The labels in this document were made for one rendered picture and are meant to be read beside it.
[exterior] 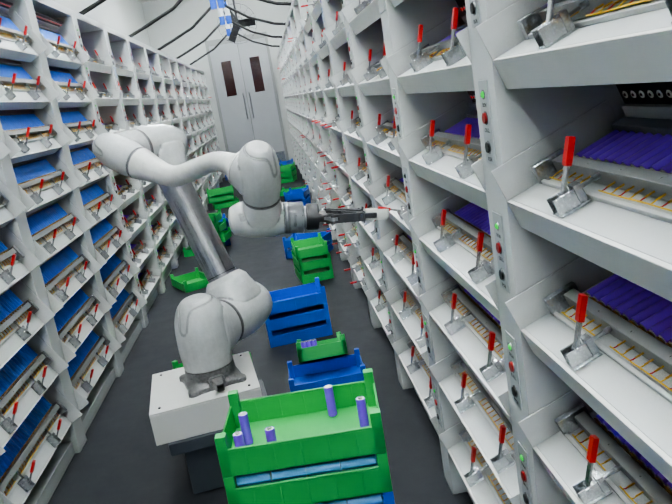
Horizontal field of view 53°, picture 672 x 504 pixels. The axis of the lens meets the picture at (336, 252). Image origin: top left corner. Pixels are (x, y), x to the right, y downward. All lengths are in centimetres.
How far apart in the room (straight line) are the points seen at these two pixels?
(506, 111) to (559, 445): 51
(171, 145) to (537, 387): 154
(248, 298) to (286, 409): 84
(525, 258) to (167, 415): 134
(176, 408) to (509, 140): 139
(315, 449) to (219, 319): 92
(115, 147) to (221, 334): 65
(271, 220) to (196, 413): 63
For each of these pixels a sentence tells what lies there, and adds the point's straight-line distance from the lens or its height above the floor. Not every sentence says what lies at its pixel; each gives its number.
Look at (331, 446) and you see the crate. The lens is 127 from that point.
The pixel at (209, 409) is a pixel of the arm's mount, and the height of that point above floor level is 27.
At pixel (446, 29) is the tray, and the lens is 170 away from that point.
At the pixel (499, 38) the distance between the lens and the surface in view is 99.
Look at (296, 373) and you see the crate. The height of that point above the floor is 2.
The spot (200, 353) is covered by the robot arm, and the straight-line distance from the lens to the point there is 211.
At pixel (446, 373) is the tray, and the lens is 184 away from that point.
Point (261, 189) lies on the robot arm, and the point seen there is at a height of 90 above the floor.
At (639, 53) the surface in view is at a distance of 66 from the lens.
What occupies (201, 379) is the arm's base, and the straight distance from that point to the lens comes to 214.
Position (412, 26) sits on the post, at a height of 123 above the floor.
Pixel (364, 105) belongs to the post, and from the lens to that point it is 236.
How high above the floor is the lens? 112
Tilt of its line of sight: 13 degrees down
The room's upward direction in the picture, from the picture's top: 9 degrees counter-clockwise
